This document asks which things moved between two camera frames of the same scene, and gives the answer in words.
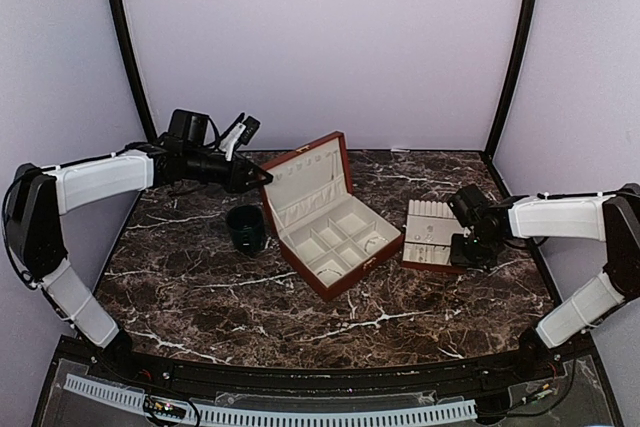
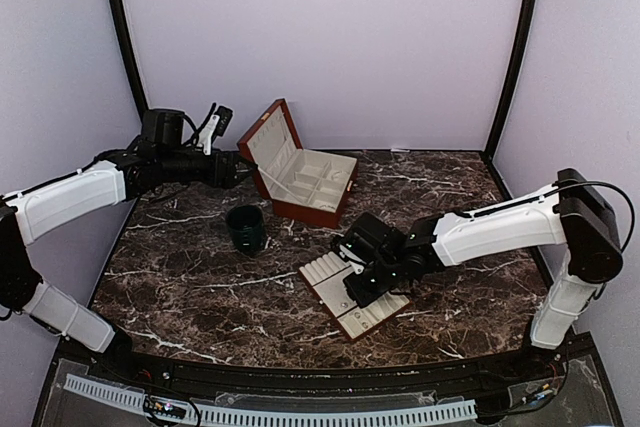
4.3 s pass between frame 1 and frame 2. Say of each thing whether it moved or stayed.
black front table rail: stayed
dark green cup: stayed
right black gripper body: moved
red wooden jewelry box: moved
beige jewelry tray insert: moved
